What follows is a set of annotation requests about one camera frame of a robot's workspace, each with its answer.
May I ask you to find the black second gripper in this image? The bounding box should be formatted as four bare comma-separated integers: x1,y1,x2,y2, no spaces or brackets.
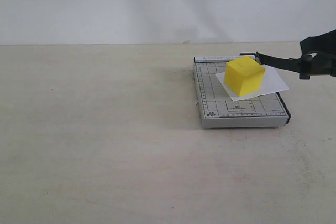
300,30,335,77

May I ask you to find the black cutter blade arm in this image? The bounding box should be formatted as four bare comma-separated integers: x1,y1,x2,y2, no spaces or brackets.
239,51,336,80

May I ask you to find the white paper sheet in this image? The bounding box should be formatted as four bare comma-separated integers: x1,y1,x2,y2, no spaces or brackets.
215,65,289,101

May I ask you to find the yellow cube block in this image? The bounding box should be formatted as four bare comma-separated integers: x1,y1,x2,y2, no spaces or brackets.
224,56,266,97

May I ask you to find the grey paper cutter base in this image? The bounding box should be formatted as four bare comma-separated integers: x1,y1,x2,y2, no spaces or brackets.
193,56,291,129

